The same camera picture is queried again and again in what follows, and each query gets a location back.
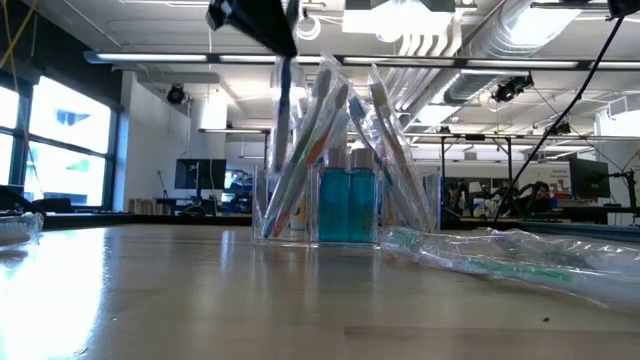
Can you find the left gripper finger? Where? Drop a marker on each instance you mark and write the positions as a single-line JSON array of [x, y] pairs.
[[265, 22]]

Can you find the white blue toothbrush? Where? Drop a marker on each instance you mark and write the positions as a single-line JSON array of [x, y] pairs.
[[285, 90]]

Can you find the green toothbrush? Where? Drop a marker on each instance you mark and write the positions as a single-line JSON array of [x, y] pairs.
[[324, 82], [520, 274]]

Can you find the blue mouthwash bottle white cap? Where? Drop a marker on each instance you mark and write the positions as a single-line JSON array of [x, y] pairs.
[[332, 210], [363, 210]]

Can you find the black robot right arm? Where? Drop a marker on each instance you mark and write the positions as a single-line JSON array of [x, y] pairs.
[[625, 7]]

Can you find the ceiling light strip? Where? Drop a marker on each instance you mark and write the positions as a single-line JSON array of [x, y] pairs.
[[150, 57], [500, 63]]

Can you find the black ceiling spotlight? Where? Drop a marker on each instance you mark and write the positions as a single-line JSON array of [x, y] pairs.
[[176, 95]]

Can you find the black computer monitor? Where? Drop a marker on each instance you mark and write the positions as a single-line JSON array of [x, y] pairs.
[[200, 174], [589, 179]]

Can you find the large window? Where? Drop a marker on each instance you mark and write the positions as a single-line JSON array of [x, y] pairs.
[[65, 120]]

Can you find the wooden blocks stack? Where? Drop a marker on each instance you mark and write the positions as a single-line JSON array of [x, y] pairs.
[[141, 206]]

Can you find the clear acrylic organizer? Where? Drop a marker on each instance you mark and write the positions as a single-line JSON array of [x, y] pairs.
[[432, 200]]

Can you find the person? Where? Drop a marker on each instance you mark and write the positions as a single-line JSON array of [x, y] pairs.
[[537, 197]]

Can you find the silver ventilation duct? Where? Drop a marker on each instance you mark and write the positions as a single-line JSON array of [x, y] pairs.
[[465, 90]]

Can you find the black aluminium table frame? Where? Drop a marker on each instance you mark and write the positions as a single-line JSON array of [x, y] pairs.
[[150, 220]]

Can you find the black ceiling camera rig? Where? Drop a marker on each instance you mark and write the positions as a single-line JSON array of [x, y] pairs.
[[510, 90]]

